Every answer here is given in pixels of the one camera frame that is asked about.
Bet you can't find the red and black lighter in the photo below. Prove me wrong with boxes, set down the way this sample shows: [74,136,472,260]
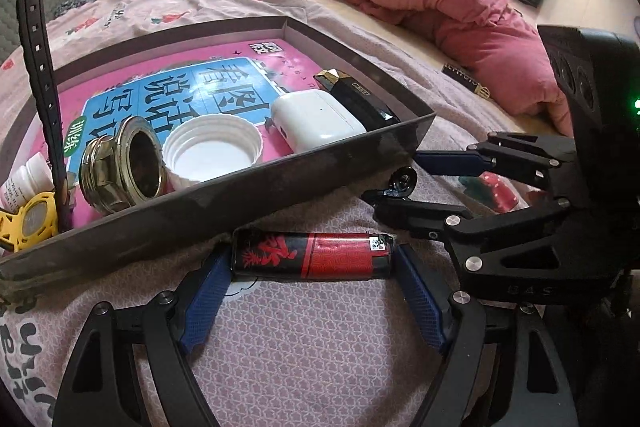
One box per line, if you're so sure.
[231,227,397,280]

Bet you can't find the white plastic bottle cap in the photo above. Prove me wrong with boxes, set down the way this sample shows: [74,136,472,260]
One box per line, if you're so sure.
[162,116,264,192]

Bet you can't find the shallow grey cardboard box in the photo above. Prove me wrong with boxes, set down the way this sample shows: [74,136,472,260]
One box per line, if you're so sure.
[0,16,436,288]

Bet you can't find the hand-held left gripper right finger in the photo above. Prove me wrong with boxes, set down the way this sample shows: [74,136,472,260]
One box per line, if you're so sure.
[390,244,581,427]

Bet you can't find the black and gold lighter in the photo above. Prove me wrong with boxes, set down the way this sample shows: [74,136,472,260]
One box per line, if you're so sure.
[313,68,401,132]

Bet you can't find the black hair clip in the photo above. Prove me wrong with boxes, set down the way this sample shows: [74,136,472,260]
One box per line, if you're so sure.
[382,166,418,200]

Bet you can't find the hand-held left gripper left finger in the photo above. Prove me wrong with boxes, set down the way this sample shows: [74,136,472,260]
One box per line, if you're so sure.
[52,247,236,427]

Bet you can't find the dark floral cloth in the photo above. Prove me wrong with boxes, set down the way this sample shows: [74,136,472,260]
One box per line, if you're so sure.
[52,0,106,20]

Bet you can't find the pink book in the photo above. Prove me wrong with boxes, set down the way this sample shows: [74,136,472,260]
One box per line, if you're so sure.
[50,38,401,208]

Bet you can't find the small dark gold-trimmed packet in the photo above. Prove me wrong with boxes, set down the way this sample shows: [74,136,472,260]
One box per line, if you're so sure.
[441,61,493,98]

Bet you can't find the white earbud case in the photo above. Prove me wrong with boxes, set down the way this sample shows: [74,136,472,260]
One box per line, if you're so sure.
[270,89,367,154]

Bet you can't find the strawberry printed pink bedsheet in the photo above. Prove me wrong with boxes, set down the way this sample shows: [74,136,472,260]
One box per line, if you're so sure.
[0,0,576,427]

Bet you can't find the yellow watch with black strap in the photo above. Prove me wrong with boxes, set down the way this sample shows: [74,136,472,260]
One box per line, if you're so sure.
[0,0,71,254]

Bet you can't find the white pill bottle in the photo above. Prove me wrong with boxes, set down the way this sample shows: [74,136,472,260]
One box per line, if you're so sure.
[0,155,53,212]

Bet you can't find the brass threaded fitting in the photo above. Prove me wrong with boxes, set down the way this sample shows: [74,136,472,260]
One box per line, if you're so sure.
[79,116,171,214]

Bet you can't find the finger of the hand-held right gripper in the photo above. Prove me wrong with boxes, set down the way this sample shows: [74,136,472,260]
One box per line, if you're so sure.
[361,189,583,303]
[414,131,580,198]

